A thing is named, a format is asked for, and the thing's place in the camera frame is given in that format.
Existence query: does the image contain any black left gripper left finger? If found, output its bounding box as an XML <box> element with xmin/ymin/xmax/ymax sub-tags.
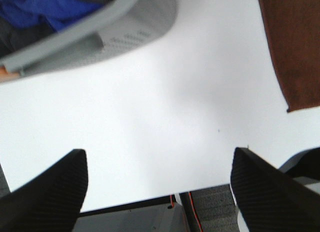
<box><xmin>0</xmin><ymin>149</ymin><xmax>88</xmax><ymax>232</ymax></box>

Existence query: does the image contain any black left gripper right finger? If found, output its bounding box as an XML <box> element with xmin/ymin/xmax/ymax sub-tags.
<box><xmin>230</xmin><ymin>147</ymin><xmax>320</xmax><ymax>232</ymax></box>

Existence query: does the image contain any brown towel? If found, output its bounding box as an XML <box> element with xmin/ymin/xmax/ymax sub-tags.
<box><xmin>258</xmin><ymin>0</ymin><xmax>320</xmax><ymax>113</ymax></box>

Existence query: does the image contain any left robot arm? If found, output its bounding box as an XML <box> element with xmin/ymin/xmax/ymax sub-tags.
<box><xmin>0</xmin><ymin>147</ymin><xmax>320</xmax><ymax>232</ymax></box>

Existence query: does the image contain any grey cloth in basket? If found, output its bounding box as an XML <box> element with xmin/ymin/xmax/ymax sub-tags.
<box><xmin>0</xmin><ymin>17</ymin><xmax>55</xmax><ymax>58</ymax></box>

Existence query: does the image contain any grey perforated plastic basket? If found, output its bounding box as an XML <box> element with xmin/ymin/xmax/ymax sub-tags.
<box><xmin>0</xmin><ymin>0</ymin><xmax>178</xmax><ymax>77</ymax></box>

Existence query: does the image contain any blue cloth in basket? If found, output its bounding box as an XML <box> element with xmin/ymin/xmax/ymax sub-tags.
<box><xmin>0</xmin><ymin>0</ymin><xmax>110</xmax><ymax>31</ymax></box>

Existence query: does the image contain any orange black cable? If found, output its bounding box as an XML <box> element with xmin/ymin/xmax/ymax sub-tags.
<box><xmin>169</xmin><ymin>191</ymin><xmax>203</xmax><ymax>232</ymax></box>

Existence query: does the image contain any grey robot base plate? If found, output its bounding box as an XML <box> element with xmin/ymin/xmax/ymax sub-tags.
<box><xmin>73</xmin><ymin>204</ymin><xmax>190</xmax><ymax>232</ymax></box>

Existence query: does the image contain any orange basket handle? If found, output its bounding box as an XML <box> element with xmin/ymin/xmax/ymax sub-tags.
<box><xmin>0</xmin><ymin>66</ymin><xmax>21</xmax><ymax>83</ymax></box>

